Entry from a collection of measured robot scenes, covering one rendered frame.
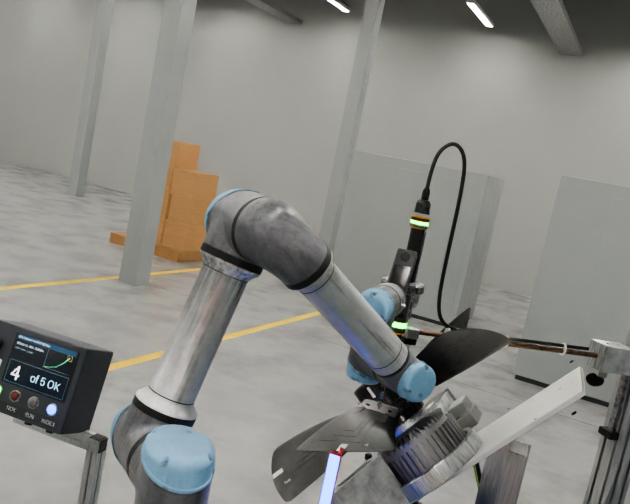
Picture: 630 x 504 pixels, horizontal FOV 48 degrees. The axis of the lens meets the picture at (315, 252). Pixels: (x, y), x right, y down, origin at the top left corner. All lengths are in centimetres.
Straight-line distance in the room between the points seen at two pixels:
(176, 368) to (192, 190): 861
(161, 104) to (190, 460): 683
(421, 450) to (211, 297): 76
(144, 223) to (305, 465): 620
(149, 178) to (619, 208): 471
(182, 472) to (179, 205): 892
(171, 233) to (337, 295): 888
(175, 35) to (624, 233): 485
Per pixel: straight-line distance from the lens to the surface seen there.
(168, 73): 784
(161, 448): 117
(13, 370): 172
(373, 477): 178
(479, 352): 175
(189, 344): 125
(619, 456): 214
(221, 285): 123
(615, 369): 203
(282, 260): 113
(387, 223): 923
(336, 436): 162
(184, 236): 990
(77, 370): 163
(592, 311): 721
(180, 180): 995
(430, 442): 177
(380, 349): 127
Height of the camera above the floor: 175
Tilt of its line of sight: 7 degrees down
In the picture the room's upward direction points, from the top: 11 degrees clockwise
